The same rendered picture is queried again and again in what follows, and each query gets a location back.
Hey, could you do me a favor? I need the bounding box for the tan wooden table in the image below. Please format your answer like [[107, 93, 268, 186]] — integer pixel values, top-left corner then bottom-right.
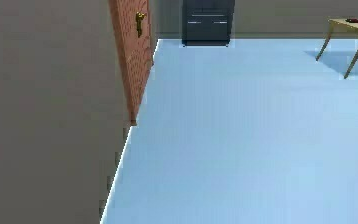
[[315, 18, 358, 80]]

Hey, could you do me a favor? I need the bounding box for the orange wooden room door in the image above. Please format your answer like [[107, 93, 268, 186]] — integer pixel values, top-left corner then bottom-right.
[[107, 0, 155, 127]]

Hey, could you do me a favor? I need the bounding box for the dark grey drawer cabinet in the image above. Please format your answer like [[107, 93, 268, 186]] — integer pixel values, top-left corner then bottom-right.
[[181, 0, 236, 47]]

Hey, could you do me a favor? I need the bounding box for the brass door handle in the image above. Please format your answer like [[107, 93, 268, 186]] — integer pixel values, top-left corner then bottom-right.
[[135, 11, 147, 38]]

